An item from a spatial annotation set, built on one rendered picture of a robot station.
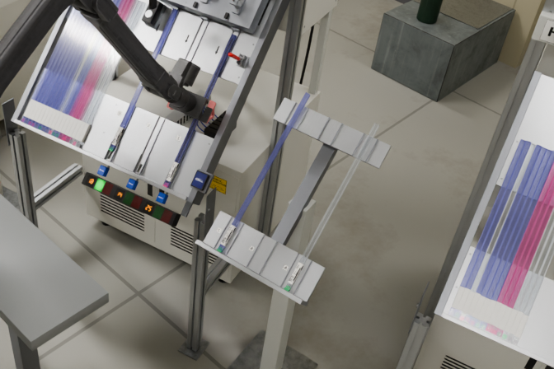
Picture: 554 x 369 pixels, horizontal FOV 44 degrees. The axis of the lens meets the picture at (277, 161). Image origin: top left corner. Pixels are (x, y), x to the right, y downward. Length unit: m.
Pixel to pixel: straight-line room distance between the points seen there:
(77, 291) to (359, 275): 1.34
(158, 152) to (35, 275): 0.50
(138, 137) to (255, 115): 0.60
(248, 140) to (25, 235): 0.84
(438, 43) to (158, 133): 2.25
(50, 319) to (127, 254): 1.01
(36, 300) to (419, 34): 2.78
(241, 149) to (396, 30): 1.94
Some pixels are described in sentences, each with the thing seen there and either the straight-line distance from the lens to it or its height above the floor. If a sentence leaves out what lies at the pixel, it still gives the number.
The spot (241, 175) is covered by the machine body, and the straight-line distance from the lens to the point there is 2.31.
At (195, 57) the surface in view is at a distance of 2.14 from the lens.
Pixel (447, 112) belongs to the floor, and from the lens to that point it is 4.07.
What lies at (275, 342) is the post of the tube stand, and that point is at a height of 0.21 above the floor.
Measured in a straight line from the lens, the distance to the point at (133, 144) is 2.15.
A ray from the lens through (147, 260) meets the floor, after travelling 2.85.
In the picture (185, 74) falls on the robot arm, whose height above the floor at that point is 1.09.
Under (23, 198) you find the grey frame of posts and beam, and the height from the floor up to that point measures 0.36.
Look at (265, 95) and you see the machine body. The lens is 2.72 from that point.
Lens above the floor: 2.07
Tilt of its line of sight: 38 degrees down
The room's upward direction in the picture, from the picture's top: 9 degrees clockwise
